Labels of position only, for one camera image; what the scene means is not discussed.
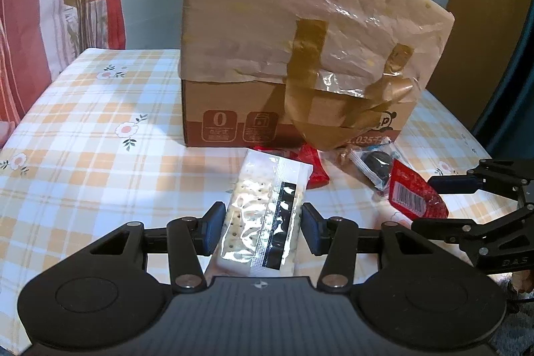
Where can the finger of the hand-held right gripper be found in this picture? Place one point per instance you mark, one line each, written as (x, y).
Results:
(452, 184)
(450, 229)

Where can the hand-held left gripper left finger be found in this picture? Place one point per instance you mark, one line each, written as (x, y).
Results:
(215, 226)

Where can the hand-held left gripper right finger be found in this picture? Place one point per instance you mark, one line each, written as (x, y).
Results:
(313, 229)

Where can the red snack packet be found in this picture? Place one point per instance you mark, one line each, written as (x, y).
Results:
(315, 168)
(411, 189)

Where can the clear cracker packet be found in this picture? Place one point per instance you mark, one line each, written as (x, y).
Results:
(258, 206)

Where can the cardboard box with brown tape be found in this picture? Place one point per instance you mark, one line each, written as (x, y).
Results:
(258, 14)

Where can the dark cookie packet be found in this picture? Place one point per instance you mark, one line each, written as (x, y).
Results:
(375, 164)

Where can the brown wooden door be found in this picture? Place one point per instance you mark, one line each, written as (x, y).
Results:
(479, 47)

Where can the checked floral tablecloth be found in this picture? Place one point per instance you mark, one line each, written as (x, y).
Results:
(83, 151)

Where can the printed curtain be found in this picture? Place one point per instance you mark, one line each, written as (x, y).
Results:
(33, 5)

